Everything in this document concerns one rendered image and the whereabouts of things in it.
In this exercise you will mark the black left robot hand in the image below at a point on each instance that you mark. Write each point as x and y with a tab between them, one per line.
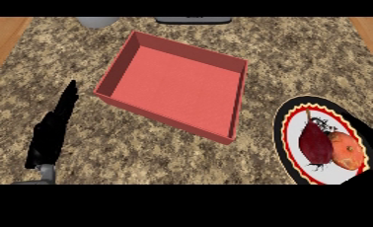
54	129

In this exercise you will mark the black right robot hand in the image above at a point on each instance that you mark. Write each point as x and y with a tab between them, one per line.
363	179

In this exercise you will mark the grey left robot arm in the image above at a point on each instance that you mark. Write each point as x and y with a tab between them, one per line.
46	173

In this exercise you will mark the orange squash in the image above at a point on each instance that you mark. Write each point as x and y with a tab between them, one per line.
347	150

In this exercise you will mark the black red white plate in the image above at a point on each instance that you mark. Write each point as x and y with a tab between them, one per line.
291	132

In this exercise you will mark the red cardboard box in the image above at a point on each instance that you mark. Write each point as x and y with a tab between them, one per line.
181	86

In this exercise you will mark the dark red beet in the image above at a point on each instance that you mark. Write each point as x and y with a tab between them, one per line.
316	145

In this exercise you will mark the pale grey rounded object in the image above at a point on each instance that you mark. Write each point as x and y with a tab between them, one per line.
98	21

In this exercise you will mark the dark grey flat appliance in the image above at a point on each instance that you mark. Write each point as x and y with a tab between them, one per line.
194	20

